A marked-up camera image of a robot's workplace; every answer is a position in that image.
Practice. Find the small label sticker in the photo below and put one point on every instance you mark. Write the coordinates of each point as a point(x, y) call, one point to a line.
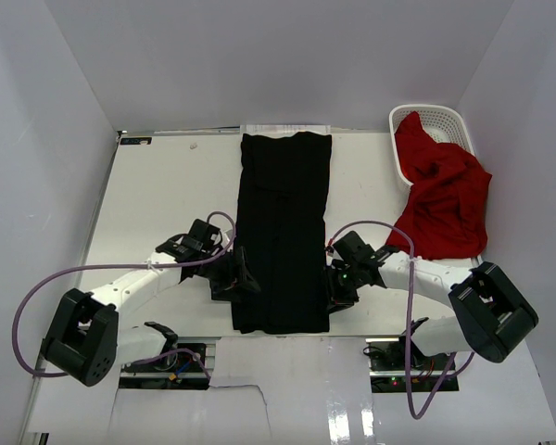
point(135, 141)

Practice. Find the black t shirt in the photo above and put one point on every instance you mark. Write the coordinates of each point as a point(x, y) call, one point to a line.
point(281, 203)

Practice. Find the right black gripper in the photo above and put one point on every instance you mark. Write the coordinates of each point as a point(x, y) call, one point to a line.
point(336, 299)

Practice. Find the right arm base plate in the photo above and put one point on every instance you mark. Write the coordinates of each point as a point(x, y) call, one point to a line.
point(387, 372)

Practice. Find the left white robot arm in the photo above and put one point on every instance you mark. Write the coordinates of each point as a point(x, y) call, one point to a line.
point(89, 333)

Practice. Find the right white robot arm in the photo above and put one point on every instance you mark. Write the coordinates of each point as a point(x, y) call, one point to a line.
point(490, 316)

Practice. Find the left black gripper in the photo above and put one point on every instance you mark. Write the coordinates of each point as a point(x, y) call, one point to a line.
point(233, 276)

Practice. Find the white plastic basket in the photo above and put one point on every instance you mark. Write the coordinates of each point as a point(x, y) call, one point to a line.
point(442, 124)

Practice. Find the red t shirt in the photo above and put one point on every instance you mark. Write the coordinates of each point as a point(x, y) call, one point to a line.
point(444, 217)

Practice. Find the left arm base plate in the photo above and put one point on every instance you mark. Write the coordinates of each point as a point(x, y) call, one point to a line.
point(176, 372)

